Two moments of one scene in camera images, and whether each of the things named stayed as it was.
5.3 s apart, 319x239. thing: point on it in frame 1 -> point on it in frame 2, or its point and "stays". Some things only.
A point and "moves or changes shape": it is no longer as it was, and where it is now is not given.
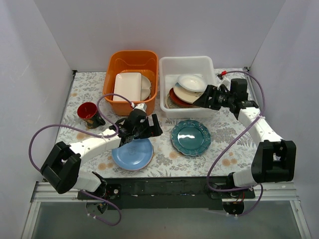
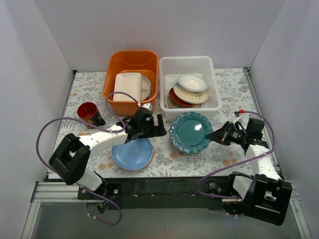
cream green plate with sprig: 171,105 -> 190,97
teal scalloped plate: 191,138 moves or changes shape
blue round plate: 134,155 stays
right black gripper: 212,97 -> 225,134
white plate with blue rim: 193,82 stays
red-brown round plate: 174,98 stays
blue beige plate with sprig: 186,94 stays
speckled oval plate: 171,104 stays
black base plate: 164,193 stays
